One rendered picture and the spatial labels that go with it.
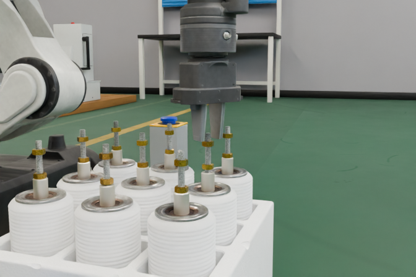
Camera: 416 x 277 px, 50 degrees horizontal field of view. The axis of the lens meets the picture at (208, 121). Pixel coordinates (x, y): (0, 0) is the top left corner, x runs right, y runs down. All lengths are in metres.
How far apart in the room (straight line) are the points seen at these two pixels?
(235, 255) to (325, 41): 5.11
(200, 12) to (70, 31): 3.84
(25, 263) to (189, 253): 0.24
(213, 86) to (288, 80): 5.06
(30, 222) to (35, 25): 0.62
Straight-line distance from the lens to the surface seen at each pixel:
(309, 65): 5.71
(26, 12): 1.24
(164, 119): 1.05
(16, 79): 1.08
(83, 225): 0.67
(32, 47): 1.11
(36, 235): 0.73
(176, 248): 0.61
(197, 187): 0.76
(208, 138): 0.73
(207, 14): 0.68
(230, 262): 0.67
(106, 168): 0.68
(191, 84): 0.68
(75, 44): 4.46
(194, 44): 0.68
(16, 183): 1.14
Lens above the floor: 0.46
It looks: 8 degrees down
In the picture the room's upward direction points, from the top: straight up
